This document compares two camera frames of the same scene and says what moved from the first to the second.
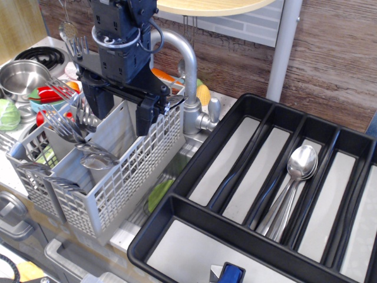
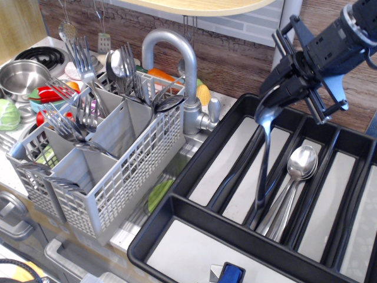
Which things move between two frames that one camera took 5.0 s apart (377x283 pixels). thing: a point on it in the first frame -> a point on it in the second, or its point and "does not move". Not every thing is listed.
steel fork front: (60, 125) does not move
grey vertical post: (283, 49) does not move
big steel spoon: (98, 161) -> (265, 115)
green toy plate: (158, 194) does not move
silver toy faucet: (195, 119) does not move
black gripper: (146, 88) -> (325, 94)
